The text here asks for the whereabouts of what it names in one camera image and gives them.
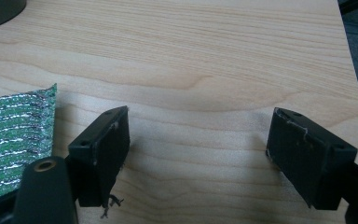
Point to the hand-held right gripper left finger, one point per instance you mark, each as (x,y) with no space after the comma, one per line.
(105,149)

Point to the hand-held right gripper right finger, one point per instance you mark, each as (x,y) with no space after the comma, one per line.
(307,155)

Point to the green silver scouring cloth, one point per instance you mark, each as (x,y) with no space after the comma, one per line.
(12,133)

